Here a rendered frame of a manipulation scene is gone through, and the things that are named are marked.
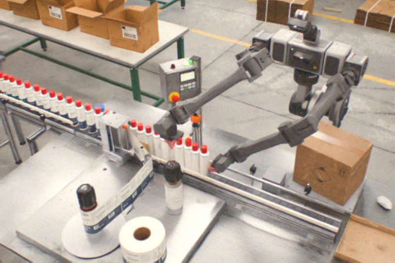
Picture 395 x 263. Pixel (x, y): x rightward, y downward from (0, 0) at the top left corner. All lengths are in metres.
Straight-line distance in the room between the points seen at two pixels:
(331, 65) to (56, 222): 1.57
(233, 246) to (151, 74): 3.21
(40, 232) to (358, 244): 1.52
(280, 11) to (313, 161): 4.04
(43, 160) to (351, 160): 1.73
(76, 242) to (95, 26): 2.43
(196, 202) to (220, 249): 0.29
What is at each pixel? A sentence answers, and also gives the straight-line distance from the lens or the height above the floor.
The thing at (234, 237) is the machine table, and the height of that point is 0.83.
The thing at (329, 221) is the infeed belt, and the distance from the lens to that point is 2.37.
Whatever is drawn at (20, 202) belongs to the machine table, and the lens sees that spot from 2.66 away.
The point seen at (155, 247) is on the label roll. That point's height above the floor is 1.02.
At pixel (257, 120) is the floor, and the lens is 4.42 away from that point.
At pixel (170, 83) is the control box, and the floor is 1.41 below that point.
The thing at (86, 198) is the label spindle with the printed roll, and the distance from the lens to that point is 2.10.
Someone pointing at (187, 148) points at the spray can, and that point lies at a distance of 2.45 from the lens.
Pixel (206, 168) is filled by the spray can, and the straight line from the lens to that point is 2.46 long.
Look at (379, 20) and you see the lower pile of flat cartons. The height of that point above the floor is 0.13.
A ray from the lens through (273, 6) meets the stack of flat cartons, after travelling 6.27.
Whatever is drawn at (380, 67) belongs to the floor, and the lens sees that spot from 5.54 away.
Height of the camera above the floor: 2.61
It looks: 36 degrees down
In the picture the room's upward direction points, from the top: 2 degrees counter-clockwise
